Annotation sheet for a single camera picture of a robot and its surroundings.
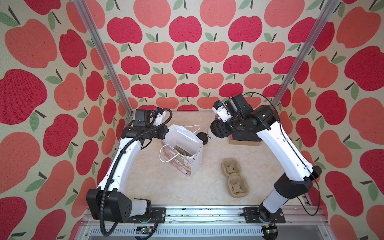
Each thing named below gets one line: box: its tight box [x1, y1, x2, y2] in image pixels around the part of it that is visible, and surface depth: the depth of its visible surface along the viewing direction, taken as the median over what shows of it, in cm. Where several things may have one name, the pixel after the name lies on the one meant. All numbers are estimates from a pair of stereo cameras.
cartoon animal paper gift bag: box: [159, 123, 204, 179], surface depth 80 cm
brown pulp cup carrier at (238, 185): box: [221, 157, 250, 198], surface depth 82 cm
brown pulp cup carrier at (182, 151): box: [173, 145, 193, 157], surface depth 95 cm
